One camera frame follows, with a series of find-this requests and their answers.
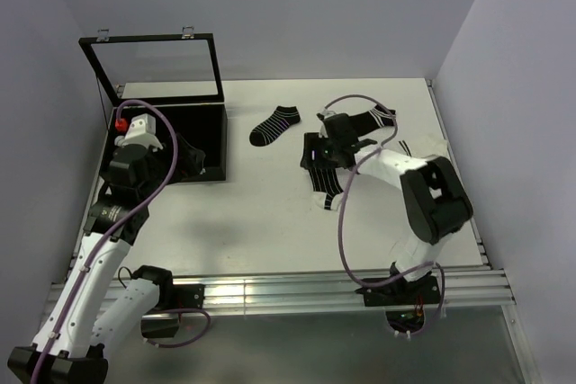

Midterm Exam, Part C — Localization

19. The black white-striped sock white toe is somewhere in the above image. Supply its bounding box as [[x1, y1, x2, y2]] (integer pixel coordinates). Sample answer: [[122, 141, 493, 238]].
[[306, 167, 351, 211]]

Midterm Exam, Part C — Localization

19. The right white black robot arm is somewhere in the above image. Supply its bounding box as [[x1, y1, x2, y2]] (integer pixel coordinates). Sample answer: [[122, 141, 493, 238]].
[[305, 110, 473, 303]]

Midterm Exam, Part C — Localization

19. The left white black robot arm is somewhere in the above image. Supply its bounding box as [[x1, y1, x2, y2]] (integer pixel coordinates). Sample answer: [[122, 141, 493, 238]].
[[7, 136, 205, 383]]

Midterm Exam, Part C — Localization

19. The black display case base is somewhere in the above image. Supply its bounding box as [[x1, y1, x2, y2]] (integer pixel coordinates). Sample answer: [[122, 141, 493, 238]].
[[99, 104, 228, 184]]

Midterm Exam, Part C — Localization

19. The black sock with purple stripes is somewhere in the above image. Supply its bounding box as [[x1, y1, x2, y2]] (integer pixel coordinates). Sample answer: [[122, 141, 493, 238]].
[[248, 106, 301, 147]]

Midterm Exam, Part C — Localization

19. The black glass-panel case lid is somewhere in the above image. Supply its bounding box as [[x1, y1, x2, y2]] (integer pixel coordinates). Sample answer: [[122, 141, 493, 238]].
[[78, 26, 224, 107]]

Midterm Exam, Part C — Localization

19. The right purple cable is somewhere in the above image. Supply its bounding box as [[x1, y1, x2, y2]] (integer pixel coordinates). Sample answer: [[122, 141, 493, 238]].
[[321, 94, 446, 338]]

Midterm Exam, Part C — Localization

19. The purple cable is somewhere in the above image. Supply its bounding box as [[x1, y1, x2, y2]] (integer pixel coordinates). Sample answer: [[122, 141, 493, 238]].
[[321, 94, 446, 338], [29, 99, 212, 384]]

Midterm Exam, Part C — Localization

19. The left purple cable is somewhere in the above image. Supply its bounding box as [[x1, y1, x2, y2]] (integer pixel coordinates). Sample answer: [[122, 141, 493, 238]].
[[29, 99, 212, 384]]

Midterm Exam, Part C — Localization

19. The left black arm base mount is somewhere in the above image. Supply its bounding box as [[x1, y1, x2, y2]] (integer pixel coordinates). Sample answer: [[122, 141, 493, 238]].
[[140, 283, 210, 340]]

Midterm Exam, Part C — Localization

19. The aluminium front frame rail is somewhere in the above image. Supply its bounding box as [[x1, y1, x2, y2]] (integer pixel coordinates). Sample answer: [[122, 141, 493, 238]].
[[22, 266, 532, 384]]

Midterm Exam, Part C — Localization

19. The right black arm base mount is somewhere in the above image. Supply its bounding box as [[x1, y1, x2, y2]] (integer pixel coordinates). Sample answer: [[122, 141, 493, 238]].
[[355, 272, 446, 340]]

